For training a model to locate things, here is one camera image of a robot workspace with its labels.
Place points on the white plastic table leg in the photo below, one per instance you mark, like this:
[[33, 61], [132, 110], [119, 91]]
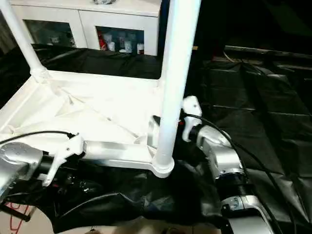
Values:
[[175, 73], [22, 39]]

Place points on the white plastic table top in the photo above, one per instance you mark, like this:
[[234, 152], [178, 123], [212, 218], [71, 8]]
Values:
[[97, 102]]

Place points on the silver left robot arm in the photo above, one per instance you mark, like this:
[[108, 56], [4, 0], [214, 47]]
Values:
[[19, 163]]

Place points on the black plastic mat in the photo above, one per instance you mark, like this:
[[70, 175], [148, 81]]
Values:
[[263, 112]]

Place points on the silver metal bar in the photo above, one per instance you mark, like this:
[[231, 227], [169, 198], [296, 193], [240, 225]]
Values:
[[268, 50]]

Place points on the white glass-door cabinet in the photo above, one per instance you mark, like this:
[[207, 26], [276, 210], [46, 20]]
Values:
[[87, 12]]

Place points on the grey curtain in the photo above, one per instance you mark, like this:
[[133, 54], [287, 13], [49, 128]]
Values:
[[6, 29]]

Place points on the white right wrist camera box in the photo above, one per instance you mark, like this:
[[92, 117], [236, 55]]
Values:
[[192, 108]]

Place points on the black folding table frame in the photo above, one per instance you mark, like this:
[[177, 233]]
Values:
[[14, 213]]

